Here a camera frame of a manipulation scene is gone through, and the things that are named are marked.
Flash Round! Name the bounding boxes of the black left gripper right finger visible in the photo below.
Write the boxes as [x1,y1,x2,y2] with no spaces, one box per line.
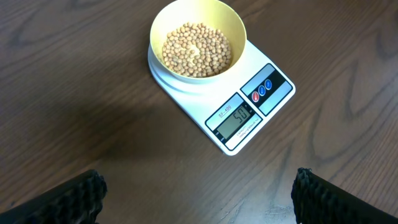
[291,167,397,224]

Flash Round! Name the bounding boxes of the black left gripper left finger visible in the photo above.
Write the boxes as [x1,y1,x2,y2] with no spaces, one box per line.
[1,170,108,224]

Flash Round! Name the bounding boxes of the white digital kitchen scale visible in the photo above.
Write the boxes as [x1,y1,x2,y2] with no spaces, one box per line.
[147,42,296,156]

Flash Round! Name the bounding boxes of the soybeans in bowl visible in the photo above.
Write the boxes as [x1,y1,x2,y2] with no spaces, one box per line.
[162,22,233,78]

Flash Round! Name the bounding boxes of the yellow bowl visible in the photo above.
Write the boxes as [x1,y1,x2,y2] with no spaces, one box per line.
[148,0,247,85]

